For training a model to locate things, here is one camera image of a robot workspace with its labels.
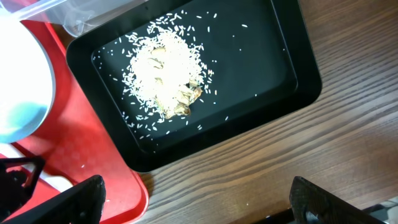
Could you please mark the rice and food scraps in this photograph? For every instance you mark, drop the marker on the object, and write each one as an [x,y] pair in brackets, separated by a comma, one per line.
[180,69]

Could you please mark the red plastic serving tray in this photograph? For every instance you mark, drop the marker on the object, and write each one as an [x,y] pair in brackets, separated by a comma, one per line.
[75,144]

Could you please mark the white plastic fork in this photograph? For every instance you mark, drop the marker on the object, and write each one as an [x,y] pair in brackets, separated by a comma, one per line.
[57,182]

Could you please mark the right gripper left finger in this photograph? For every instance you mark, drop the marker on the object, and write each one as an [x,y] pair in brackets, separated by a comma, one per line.
[83,203]

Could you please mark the black rectangular waste tray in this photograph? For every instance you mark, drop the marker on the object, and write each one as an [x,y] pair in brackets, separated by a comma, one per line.
[302,87]

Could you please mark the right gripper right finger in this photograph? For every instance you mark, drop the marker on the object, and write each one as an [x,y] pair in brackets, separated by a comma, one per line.
[312,204]

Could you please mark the clear plastic waste bin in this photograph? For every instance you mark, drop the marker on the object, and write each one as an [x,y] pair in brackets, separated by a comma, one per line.
[76,16]

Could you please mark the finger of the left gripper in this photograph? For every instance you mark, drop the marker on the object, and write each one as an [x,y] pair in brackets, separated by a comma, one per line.
[19,176]

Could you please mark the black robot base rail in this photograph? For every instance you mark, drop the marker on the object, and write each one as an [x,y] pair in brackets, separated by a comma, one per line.
[385,211]

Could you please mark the light blue round plate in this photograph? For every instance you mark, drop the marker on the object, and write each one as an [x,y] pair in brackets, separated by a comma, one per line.
[27,81]

